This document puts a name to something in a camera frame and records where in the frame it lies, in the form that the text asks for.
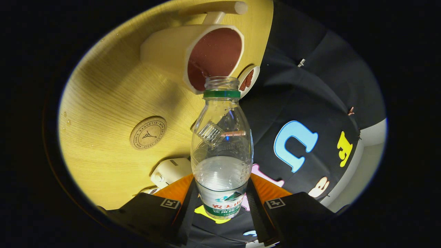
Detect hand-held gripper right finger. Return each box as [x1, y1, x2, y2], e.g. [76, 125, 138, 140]
[245, 173, 337, 247]

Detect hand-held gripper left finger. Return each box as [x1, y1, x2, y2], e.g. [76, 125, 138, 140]
[105, 173, 200, 247]

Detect clear plastic bottle green ring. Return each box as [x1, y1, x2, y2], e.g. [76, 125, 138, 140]
[191, 76, 254, 220]

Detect round cork coaster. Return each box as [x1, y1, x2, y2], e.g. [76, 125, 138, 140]
[130, 116, 167, 150]

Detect beige cup with handle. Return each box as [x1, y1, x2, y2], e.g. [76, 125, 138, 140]
[140, 1, 248, 95]

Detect white toaster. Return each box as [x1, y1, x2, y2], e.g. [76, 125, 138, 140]
[150, 158, 193, 189]

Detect ribbed clear glass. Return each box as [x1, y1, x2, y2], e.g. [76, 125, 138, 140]
[198, 121, 224, 145]

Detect small white round plate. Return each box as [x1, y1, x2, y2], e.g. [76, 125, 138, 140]
[238, 65, 260, 97]

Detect wooden table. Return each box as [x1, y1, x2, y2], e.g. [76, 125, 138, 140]
[58, 0, 274, 210]

